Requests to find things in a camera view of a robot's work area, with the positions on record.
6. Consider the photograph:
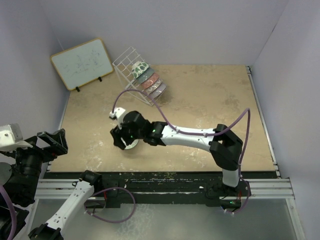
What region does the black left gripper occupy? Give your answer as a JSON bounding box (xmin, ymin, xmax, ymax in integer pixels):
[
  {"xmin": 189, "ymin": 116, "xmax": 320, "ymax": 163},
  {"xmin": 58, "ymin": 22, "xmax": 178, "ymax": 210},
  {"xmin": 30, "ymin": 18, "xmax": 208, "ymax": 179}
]
[{"xmin": 3, "ymin": 127, "xmax": 67, "ymax": 201}]

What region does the pale green wavy bowl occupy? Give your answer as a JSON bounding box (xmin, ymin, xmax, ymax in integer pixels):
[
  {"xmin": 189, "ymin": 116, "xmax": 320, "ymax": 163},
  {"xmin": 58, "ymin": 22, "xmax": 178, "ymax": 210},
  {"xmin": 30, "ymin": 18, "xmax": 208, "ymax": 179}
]
[{"xmin": 121, "ymin": 139, "xmax": 139, "ymax": 150}]

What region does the purple striped bowl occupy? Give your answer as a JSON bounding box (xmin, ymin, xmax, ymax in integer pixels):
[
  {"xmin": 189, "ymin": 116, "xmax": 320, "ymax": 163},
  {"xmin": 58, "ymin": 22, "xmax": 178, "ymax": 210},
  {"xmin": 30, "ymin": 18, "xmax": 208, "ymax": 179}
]
[{"xmin": 149, "ymin": 83, "xmax": 167, "ymax": 99}]

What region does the grey speckled bowl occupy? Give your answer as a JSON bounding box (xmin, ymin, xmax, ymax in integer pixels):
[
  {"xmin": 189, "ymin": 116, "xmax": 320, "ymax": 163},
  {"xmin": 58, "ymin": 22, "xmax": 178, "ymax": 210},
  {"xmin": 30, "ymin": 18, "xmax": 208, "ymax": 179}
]
[{"xmin": 136, "ymin": 67, "xmax": 155, "ymax": 84}]

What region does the brown floral pattern bowl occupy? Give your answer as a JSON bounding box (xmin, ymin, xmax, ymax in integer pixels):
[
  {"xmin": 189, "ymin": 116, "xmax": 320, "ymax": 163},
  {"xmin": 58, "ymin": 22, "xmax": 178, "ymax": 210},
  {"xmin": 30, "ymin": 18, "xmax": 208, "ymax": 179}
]
[{"xmin": 141, "ymin": 73, "xmax": 159, "ymax": 89}]

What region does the green leaf pattern bowl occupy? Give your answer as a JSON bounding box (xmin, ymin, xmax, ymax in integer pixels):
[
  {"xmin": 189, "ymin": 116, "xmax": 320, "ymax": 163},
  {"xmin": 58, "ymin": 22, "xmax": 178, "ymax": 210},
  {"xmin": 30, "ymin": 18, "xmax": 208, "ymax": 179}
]
[{"xmin": 131, "ymin": 61, "xmax": 150, "ymax": 79}]

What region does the white mandala pattern bowl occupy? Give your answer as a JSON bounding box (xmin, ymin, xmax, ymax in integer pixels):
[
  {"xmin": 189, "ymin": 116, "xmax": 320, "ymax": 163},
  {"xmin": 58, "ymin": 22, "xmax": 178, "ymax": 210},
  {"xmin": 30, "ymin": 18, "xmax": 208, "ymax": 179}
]
[{"xmin": 145, "ymin": 78, "xmax": 163, "ymax": 95}]

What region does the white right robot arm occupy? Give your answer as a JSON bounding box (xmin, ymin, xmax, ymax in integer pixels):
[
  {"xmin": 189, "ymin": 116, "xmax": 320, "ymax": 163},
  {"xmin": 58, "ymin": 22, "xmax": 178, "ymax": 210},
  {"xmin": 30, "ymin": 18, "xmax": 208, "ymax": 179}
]
[{"xmin": 109, "ymin": 107, "xmax": 243, "ymax": 196}]

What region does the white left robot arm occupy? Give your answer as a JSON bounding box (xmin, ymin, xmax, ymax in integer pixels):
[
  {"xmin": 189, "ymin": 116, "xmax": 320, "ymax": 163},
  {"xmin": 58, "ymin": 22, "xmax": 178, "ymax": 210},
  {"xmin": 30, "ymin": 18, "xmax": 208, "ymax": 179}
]
[{"xmin": 0, "ymin": 124, "xmax": 103, "ymax": 240}]

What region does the yellow framed whiteboard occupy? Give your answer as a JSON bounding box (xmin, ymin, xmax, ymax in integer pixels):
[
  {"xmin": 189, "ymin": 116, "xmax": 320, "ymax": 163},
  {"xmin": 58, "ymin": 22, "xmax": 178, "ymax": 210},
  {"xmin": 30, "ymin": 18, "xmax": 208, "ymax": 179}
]
[{"xmin": 50, "ymin": 38, "xmax": 114, "ymax": 91}]

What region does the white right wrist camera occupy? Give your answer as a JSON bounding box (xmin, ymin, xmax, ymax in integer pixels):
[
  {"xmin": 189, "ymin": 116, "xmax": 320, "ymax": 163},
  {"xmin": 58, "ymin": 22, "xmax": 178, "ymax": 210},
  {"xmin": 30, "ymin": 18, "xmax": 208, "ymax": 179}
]
[{"xmin": 109, "ymin": 107, "xmax": 127, "ymax": 129}]

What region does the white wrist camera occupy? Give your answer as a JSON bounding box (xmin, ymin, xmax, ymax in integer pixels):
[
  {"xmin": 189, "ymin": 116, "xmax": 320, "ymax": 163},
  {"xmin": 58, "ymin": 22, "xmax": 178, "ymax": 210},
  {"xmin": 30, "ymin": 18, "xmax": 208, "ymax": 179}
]
[
  {"xmin": 0, "ymin": 123, "xmax": 33, "ymax": 152},
  {"xmin": 109, "ymin": 107, "xmax": 127, "ymax": 129}
]

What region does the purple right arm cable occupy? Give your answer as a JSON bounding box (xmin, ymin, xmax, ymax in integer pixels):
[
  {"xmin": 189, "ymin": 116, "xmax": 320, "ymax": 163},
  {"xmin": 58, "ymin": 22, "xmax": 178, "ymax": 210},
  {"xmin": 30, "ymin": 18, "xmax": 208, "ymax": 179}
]
[{"xmin": 112, "ymin": 89, "xmax": 251, "ymax": 180}]

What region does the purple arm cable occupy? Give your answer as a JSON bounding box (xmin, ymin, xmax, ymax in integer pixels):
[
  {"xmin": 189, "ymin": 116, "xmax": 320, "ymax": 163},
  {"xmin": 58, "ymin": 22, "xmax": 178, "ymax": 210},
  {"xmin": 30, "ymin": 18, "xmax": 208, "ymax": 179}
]
[
  {"xmin": 0, "ymin": 184, "xmax": 18, "ymax": 240},
  {"xmin": 112, "ymin": 89, "xmax": 251, "ymax": 180}
]

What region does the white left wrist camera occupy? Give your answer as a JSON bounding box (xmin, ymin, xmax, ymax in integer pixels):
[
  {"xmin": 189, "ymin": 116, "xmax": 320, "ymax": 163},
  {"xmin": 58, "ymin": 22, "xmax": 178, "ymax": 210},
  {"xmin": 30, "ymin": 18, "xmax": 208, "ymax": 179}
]
[{"xmin": 0, "ymin": 123, "xmax": 33, "ymax": 152}]

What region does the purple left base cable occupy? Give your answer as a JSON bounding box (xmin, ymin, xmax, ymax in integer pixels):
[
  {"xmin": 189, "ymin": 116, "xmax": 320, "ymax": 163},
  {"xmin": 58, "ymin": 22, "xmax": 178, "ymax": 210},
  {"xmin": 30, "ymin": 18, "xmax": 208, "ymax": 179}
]
[{"xmin": 83, "ymin": 186, "xmax": 137, "ymax": 223}]

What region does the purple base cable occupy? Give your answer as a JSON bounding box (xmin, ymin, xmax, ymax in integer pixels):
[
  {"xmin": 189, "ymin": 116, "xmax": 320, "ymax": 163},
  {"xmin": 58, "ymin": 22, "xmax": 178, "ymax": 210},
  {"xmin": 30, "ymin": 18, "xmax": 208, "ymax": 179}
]
[
  {"xmin": 221, "ymin": 174, "xmax": 251, "ymax": 217},
  {"xmin": 83, "ymin": 186, "xmax": 137, "ymax": 223}
]

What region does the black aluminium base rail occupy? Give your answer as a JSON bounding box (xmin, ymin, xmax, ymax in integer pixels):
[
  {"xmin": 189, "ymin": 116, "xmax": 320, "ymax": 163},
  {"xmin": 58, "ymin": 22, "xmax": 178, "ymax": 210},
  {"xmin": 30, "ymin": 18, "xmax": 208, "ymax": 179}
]
[{"xmin": 62, "ymin": 171, "xmax": 253, "ymax": 208}]

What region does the white wire dish rack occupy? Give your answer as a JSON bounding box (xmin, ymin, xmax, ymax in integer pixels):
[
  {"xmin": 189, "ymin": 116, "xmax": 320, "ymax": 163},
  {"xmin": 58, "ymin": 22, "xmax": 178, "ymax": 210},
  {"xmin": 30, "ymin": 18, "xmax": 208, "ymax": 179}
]
[{"xmin": 112, "ymin": 47, "xmax": 167, "ymax": 106}]

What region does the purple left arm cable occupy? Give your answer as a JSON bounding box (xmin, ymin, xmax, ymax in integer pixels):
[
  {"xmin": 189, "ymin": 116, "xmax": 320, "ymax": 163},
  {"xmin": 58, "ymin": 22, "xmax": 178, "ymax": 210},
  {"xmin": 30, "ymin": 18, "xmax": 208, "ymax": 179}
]
[{"xmin": 0, "ymin": 184, "xmax": 18, "ymax": 240}]

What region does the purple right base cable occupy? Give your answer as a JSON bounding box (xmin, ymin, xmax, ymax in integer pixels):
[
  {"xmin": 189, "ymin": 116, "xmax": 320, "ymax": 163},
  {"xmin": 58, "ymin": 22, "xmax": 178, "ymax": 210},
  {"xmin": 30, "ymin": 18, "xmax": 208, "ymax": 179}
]
[{"xmin": 221, "ymin": 174, "xmax": 251, "ymax": 217}]

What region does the aluminium side rail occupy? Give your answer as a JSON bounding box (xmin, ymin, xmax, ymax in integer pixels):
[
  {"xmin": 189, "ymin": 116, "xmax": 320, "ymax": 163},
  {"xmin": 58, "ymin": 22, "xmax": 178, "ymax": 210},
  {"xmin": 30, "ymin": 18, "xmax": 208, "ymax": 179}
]
[{"xmin": 245, "ymin": 65, "xmax": 282, "ymax": 178}]

